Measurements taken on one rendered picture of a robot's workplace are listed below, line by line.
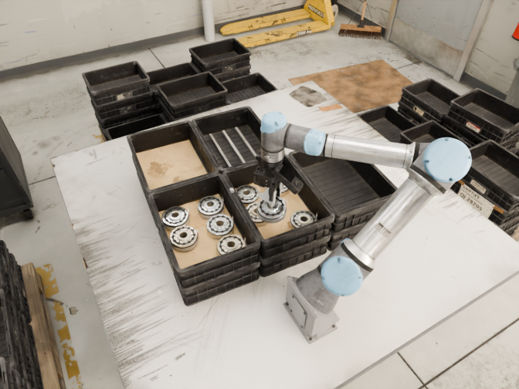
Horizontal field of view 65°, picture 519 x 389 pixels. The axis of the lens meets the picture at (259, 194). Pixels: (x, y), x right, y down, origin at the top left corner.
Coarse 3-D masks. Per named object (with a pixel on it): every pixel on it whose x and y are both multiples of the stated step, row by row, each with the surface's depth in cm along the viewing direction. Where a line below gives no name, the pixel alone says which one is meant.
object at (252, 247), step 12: (204, 180) 162; (156, 192) 157; (228, 192) 157; (156, 216) 148; (252, 228) 145; (168, 240) 141; (228, 252) 137; (240, 252) 138; (204, 264) 134; (216, 264) 137
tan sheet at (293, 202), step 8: (248, 184) 175; (288, 200) 168; (296, 200) 169; (288, 208) 165; (296, 208) 165; (304, 208) 165; (288, 216) 162; (272, 224) 159; (280, 224) 159; (288, 224) 159; (264, 232) 156; (272, 232) 156; (280, 232) 156
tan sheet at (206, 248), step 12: (192, 204) 166; (192, 216) 162; (204, 228) 157; (204, 240) 153; (216, 240) 153; (180, 252) 149; (192, 252) 149; (204, 252) 149; (216, 252) 149; (180, 264) 146; (192, 264) 146
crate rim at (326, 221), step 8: (288, 160) 171; (240, 168) 167; (296, 168) 167; (224, 176) 164; (304, 176) 164; (240, 200) 154; (320, 200) 155; (328, 208) 152; (248, 216) 149; (312, 224) 146; (320, 224) 147; (256, 232) 143; (288, 232) 143; (296, 232) 144; (264, 240) 141; (272, 240) 141; (280, 240) 143
